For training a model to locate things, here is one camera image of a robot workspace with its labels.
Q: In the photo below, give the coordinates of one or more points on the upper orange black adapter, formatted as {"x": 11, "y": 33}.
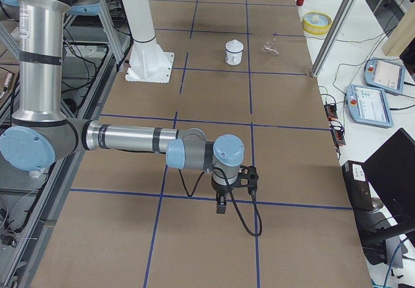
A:
{"x": 331, "y": 111}

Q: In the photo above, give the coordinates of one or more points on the upper teach pendant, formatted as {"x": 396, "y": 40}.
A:
{"x": 385, "y": 74}

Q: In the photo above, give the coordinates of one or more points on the black computer box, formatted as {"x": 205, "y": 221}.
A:
{"x": 357, "y": 186}

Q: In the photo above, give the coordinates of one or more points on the white enamel mug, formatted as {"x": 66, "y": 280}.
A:
{"x": 233, "y": 56}

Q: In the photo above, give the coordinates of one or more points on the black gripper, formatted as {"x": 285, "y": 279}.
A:
{"x": 220, "y": 191}

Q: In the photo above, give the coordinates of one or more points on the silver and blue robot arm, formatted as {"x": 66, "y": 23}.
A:
{"x": 41, "y": 134}

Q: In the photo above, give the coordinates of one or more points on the clear plastic funnel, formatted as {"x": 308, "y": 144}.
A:
{"x": 269, "y": 47}

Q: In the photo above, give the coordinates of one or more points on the wooden board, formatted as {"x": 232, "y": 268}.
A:
{"x": 403, "y": 34}

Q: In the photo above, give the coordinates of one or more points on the black monitor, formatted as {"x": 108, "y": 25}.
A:
{"x": 390, "y": 171}

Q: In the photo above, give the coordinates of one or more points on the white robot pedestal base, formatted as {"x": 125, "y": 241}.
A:
{"x": 148, "y": 62}

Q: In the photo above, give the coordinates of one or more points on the orange black adapter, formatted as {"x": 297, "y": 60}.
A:
{"x": 337, "y": 133}
{"x": 331, "y": 111}

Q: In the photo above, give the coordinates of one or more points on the aluminium table frame rail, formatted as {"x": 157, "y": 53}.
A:
{"x": 30, "y": 206}

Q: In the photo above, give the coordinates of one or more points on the teach pendant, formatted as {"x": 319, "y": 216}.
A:
{"x": 368, "y": 106}
{"x": 385, "y": 74}

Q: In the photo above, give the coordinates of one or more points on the lower teach pendant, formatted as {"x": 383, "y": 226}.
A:
{"x": 368, "y": 106}

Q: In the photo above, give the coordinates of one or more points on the aluminium frame post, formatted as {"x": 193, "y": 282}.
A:
{"x": 332, "y": 35}

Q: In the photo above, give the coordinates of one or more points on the lower orange black adapter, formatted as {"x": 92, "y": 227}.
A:
{"x": 337, "y": 133}

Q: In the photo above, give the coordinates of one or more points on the white mug lid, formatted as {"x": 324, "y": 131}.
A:
{"x": 234, "y": 46}

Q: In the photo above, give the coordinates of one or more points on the yellow tape roll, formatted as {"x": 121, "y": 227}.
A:
{"x": 316, "y": 23}

